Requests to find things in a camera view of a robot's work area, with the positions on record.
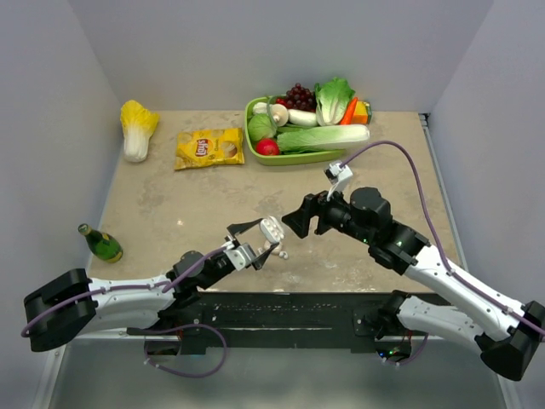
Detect orange carrot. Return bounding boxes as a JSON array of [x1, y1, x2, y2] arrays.
[[339, 97, 359, 125]]

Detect white daikon radish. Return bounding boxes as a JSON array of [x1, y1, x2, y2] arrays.
[[288, 109, 318, 128]]

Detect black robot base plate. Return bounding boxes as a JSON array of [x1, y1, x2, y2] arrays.
[[128, 291, 423, 359]]

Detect beige earbud case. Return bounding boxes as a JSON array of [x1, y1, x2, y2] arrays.
[[258, 241, 283, 254]]

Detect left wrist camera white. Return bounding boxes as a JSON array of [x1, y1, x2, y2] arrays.
[[221, 240, 255, 271]]

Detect orange pumpkin slice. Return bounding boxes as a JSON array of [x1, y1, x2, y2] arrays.
[[351, 101, 372, 125]]

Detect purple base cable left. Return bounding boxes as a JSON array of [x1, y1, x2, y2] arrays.
[[143, 322, 229, 379]]

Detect red apple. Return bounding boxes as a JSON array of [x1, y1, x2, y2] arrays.
[[255, 138, 281, 156]]

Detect yellow Lays chips bag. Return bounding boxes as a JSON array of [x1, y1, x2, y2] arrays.
[[174, 128, 245, 170]]

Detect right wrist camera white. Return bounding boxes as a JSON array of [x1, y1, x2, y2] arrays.
[[324, 161, 353, 201]]

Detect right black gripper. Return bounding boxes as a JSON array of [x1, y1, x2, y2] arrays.
[[281, 181, 373, 245]]

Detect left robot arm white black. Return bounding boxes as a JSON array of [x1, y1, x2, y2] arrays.
[[21, 216, 285, 352]]

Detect beige mushroom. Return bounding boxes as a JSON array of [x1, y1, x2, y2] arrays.
[[267, 104, 290, 127]]

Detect green leafy lettuce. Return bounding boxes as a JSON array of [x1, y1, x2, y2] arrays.
[[314, 78, 355, 126]]

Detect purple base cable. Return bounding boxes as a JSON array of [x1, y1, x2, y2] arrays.
[[143, 322, 229, 379], [381, 334, 429, 367]]

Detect yellow napa cabbage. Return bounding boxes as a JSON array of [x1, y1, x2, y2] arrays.
[[120, 100, 160, 163]]

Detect round green cabbage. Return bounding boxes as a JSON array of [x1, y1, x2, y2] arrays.
[[247, 113, 277, 143]]

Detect purple grapes bunch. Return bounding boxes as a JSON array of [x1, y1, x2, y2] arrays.
[[282, 83, 317, 112]]

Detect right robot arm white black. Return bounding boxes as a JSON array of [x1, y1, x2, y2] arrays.
[[282, 187, 544, 381]]

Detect green champagne bottle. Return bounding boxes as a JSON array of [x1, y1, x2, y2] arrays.
[[77, 223, 123, 263]]

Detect white earbud charging case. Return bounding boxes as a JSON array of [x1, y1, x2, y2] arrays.
[[259, 216, 285, 244]]

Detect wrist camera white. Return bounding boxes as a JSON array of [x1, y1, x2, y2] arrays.
[[221, 240, 255, 271], [324, 161, 353, 201]]

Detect aluminium frame rail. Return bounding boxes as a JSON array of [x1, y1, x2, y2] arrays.
[[418, 113, 468, 269]]

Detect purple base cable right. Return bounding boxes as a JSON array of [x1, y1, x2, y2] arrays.
[[381, 334, 429, 367]]

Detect green plastic basket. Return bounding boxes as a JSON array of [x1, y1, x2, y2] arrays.
[[243, 96, 346, 166]]

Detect long white green cabbage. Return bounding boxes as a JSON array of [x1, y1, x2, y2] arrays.
[[277, 124, 370, 153]]

